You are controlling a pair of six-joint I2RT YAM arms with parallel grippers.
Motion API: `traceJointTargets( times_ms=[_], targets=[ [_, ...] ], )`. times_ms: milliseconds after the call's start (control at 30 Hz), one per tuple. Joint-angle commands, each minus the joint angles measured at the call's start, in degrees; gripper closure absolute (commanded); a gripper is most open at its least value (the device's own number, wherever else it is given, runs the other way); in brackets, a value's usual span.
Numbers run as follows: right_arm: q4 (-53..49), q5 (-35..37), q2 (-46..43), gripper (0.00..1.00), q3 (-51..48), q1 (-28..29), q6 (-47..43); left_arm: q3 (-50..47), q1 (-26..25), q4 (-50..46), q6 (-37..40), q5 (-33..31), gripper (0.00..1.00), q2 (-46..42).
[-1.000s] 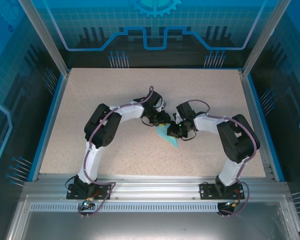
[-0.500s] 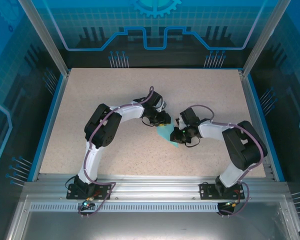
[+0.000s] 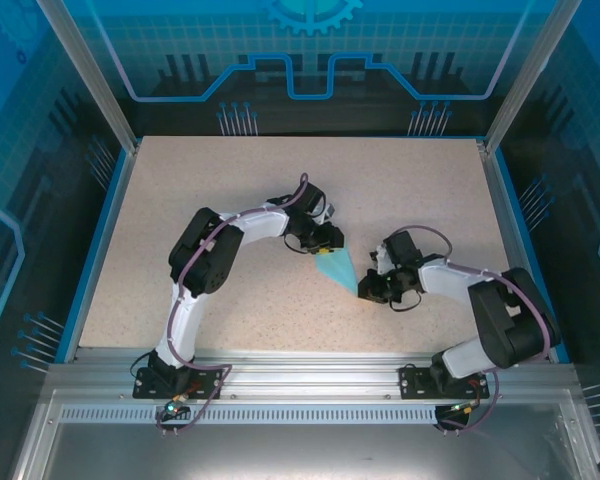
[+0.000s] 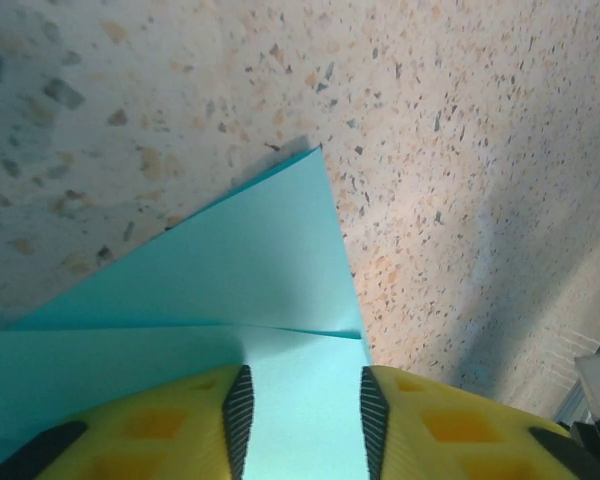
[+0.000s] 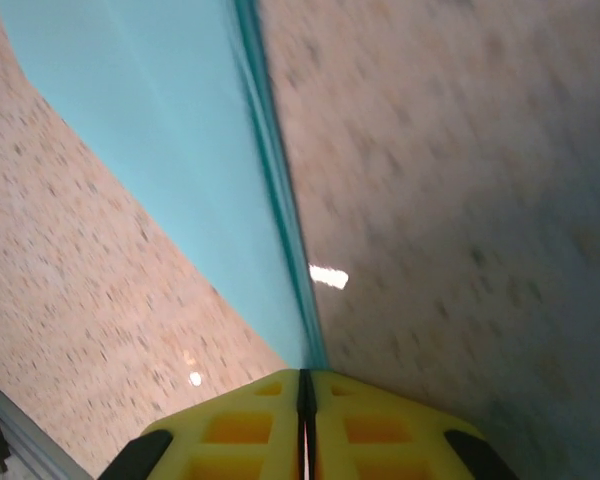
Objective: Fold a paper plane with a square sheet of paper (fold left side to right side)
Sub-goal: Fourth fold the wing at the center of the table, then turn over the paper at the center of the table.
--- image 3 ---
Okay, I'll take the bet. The light blue cloth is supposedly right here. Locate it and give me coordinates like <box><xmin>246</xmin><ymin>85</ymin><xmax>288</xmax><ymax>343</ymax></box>
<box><xmin>313</xmin><ymin>241</ymin><xmax>359</xmax><ymax>294</ymax></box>

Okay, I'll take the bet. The side rail with blue edge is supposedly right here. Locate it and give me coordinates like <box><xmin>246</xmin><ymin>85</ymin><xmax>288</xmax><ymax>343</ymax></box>
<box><xmin>53</xmin><ymin>139</ymin><xmax>141</xmax><ymax>364</ymax></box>
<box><xmin>476</xmin><ymin>139</ymin><xmax>574</xmax><ymax>364</ymax></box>

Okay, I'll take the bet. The cable connector with green light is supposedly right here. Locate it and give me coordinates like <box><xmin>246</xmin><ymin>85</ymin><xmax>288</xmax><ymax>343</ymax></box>
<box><xmin>162</xmin><ymin>394</ymin><xmax>191</xmax><ymax>419</ymax></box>
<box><xmin>447</xmin><ymin>397</ymin><xmax>481</xmax><ymax>416</ymax></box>

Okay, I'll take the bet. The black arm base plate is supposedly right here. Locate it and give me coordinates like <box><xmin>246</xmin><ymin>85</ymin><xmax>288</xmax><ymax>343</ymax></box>
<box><xmin>398</xmin><ymin>363</ymin><xmax>492</xmax><ymax>400</ymax></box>
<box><xmin>132</xmin><ymin>366</ymin><xmax>225</xmax><ymax>400</ymax></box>

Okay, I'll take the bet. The grey metal panel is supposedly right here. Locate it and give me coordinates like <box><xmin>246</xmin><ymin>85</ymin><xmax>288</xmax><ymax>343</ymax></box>
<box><xmin>9</xmin><ymin>389</ymin><xmax>600</xmax><ymax>480</ymax></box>

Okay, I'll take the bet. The aluminium front rail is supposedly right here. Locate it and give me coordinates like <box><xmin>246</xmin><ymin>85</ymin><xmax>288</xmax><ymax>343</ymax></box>
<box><xmin>47</xmin><ymin>348</ymin><xmax>581</xmax><ymax>401</ymax></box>

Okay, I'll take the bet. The slotted aluminium cable duct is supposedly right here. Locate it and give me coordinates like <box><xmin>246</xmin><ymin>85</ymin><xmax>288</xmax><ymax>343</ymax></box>
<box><xmin>58</xmin><ymin>406</ymin><xmax>481</xmax><ymax>425</ymax></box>

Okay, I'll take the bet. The aluminium frame post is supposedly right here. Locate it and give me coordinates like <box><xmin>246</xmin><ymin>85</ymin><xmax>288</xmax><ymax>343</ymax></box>
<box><xmin>34</xmin><ymin>0</ymin><xmax>141</xmax><ymax>154</ymax></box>
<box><xmin>482</xmin><ymin>0</ymin><xmax>585</xmax><ymax>154</ymax></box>

